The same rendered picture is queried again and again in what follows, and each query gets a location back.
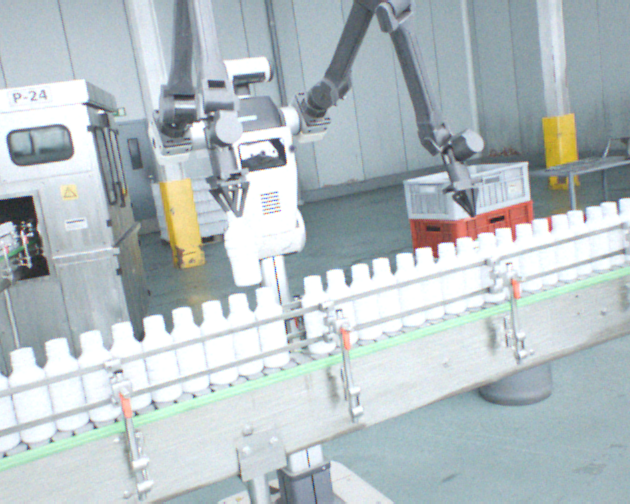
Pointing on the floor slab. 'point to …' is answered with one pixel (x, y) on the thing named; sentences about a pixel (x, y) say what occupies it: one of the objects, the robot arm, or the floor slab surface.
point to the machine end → (60, 217)
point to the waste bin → (520, 387)
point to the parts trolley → (587, 171)
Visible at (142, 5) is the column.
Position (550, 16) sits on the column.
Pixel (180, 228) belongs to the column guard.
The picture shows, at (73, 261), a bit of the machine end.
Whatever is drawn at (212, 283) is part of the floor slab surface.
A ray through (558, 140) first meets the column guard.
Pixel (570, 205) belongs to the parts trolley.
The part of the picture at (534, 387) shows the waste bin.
